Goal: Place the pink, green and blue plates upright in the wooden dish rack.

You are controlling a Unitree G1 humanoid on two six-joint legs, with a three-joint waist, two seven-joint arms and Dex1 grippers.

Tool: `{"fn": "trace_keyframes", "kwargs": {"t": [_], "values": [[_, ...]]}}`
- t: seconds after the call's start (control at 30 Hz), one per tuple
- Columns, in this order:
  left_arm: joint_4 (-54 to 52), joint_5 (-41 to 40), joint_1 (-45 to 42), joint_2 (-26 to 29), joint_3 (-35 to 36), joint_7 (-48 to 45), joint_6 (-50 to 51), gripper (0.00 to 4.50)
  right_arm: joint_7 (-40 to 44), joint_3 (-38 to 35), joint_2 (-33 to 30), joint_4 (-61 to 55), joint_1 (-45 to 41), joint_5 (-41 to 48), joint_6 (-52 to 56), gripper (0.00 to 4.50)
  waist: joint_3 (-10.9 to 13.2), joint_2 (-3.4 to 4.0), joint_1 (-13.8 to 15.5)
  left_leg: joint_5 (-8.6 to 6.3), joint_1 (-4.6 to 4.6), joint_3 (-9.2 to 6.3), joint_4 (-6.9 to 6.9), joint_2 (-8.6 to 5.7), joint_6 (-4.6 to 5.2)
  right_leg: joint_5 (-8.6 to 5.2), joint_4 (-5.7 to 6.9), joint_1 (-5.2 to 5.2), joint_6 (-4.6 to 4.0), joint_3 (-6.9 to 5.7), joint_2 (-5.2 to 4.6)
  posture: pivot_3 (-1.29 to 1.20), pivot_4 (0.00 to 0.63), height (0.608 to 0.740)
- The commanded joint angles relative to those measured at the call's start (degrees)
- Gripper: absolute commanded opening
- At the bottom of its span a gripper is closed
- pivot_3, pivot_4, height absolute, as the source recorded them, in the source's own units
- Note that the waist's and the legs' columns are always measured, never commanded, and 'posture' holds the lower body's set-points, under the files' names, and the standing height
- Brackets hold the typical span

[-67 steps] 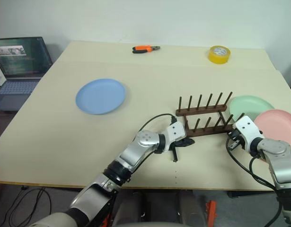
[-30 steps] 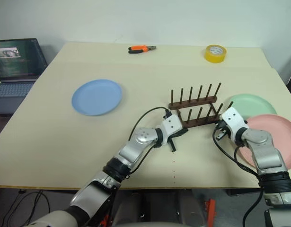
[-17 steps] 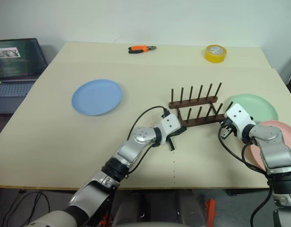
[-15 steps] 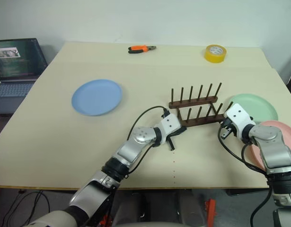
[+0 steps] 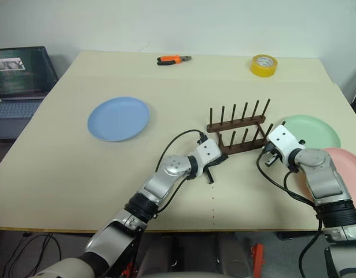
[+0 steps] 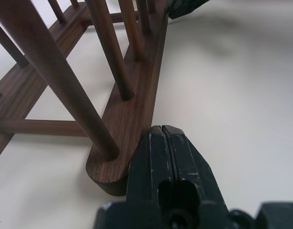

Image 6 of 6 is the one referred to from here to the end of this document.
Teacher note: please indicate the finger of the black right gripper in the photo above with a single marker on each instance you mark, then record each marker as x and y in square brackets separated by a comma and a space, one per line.
[182, 7]

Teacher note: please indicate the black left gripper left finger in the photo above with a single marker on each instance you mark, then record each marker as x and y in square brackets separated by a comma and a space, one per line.
[146, 167]

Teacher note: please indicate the dark wooden dish rack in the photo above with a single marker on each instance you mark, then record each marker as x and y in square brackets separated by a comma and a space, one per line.
[127, 114]

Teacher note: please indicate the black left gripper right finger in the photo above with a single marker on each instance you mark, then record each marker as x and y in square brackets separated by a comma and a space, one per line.
[191, 164]

